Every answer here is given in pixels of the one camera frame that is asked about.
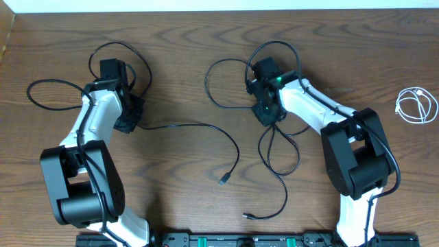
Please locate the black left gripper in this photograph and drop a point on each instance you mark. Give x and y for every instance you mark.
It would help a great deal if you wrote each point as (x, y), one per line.
(127, 123)

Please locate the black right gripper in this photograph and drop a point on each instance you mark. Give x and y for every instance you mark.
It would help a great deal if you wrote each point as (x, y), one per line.
(265, 119)

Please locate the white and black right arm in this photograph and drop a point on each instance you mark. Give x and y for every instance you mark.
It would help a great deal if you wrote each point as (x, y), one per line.
(358, 159)

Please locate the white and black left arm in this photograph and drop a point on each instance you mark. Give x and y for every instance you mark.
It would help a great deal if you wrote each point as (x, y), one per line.
(83, 185)

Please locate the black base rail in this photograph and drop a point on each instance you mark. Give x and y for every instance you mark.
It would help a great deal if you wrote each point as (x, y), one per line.
(309, 239)

